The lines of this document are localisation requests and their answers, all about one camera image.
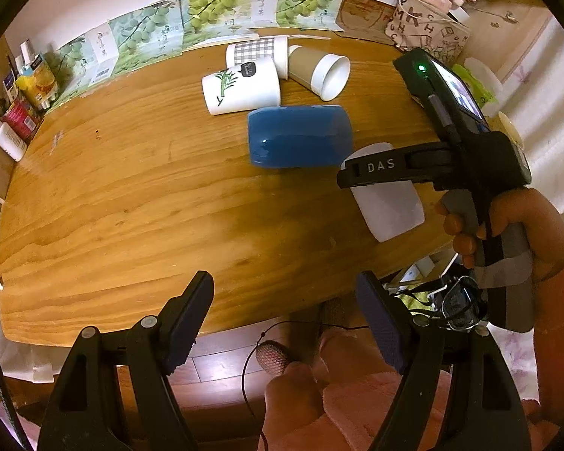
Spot grey mesh slipper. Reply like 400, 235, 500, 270
256, 341, 293, 377

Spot blue plastic cup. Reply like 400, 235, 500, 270
247, 104, 355, 168

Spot green and white packet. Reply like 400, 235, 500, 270
453, 56, 505, 110

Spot letter print cloth bag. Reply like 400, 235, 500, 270
384, 0, 473, 64

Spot red packet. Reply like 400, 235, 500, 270
0, 98, 44, 142

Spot white plastic sheet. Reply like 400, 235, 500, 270
2, 333, 69, 382

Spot grey checkered paper cup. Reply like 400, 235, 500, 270
226, 35, 290, 80

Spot white box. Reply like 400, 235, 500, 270
395, 253, 458, 293

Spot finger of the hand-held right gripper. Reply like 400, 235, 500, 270
337, 143, 452, 190

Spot grape print box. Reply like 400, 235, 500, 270
44, 21, 119, 104
108, 2, 185, 76
250, 0, 347, 33
176, 0, 260, 52

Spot translucent white plastic cup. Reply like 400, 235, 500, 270
348, 142, 426, 244

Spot thin black cable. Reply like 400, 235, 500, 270
241, 321, 373, 451

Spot brown paper cup white rim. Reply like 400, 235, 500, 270
287, 45, 351, 102

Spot cream round lid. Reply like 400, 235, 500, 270
496, 110, 526, 147

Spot brown cardboard box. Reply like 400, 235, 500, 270
334, 0, 405, 46

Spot white plastic bottle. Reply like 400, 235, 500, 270
0, 114, 29, 161

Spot black strapped device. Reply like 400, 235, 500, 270
439, 275, 488, 330

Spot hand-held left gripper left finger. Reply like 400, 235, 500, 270
38, 270, 215, 451

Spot dark blue bottle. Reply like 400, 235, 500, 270
1, 70, 20, 104

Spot white cup bamboo print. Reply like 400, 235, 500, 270
202, 56, 282, 116

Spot yellow carton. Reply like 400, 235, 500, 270
16, 54, 59, 110

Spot person's right hand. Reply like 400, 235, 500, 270
435, 188, 564, 287

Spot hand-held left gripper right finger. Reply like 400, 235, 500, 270
356, 270, 532, 451

